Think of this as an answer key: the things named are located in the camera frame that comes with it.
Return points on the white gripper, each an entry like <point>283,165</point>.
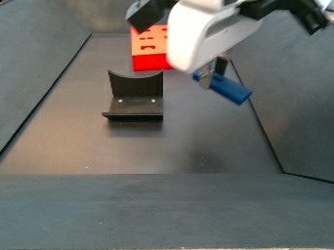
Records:
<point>203,29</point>

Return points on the blue square-circle object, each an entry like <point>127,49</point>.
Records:
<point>226,87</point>

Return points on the black curved fixture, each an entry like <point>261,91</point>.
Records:
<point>136,97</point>

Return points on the red foam shape block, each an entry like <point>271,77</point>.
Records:
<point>148,48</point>

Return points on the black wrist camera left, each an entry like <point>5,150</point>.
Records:
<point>147,12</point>

